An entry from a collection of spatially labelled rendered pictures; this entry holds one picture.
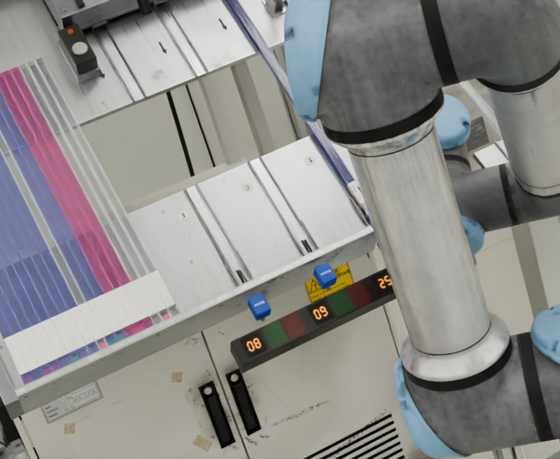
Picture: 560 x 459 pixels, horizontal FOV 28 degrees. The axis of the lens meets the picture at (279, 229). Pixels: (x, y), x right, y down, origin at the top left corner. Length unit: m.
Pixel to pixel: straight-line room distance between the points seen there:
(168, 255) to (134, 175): 1.95
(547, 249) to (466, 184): 0.68
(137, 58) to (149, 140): 1.75
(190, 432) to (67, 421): 0.22
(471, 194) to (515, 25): 0.38
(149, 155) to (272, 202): 1.92
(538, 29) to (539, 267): 1.03
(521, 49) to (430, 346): 0.33
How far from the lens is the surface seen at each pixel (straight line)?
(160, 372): 2.00
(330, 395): 2.15
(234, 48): 1.90
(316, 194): 1.75
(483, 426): 1.21
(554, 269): 2.04
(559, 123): 1.19
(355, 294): 1.69
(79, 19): 1.89
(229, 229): 1.71
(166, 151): 3.65
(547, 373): 1.20
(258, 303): 1.65
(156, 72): 1.87
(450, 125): 1.39
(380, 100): 1.01
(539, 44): 1.03
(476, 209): 1.35
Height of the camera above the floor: 1.37
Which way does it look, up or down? 20 degrees down
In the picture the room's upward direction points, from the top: 18 degrees counter-clockwise
